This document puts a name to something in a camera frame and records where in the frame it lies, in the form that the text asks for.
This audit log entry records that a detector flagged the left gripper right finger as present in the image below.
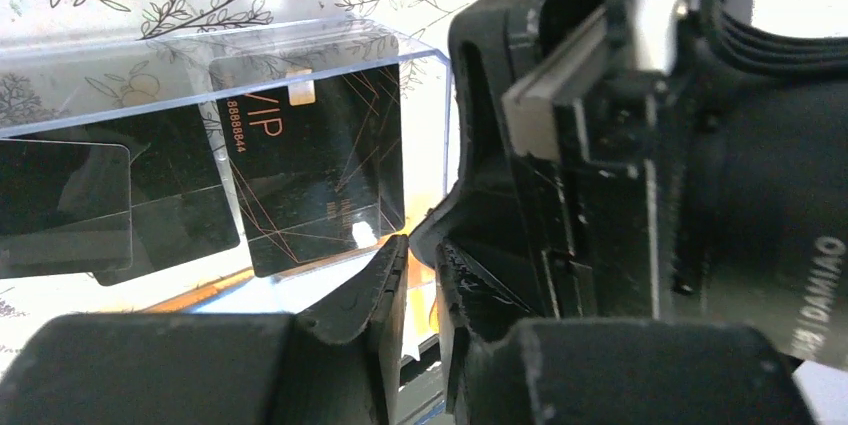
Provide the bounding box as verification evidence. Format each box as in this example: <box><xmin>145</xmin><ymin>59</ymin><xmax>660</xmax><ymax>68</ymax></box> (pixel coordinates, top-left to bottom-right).
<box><xmin>435</xmin><ymin>243</ymin><xmax>814</xmax><ymax>424</ymax></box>

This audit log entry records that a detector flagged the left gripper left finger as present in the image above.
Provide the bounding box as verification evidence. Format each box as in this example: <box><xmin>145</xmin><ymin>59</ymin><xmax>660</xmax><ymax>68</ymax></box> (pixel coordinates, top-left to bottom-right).
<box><xmin>1</xmin><ymin>235</ymin><xmax>408</xmax><ymax>424</ymax></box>

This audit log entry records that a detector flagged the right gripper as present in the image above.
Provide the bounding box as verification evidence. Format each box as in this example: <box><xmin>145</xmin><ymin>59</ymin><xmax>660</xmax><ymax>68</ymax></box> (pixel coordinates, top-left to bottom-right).
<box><xmin>410</xmin><ymin>0</ymin><xmax>847</xmax><ymax>369</ymax></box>

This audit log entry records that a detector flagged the orange leather card holder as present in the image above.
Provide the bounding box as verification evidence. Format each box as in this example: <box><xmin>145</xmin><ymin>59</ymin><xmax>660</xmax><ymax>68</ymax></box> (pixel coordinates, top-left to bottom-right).
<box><xmin>142</xmin><ymin>249</ymin><xmax>442</xmax><ymax>357</ymax></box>

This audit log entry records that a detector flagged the clear plastic card box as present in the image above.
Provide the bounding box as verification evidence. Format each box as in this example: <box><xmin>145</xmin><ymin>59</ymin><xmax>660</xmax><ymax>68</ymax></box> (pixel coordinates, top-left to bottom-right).
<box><xmin>0</xmin><ymin>16</ymin><xmax>455</xmax><ymax>317</ymax></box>

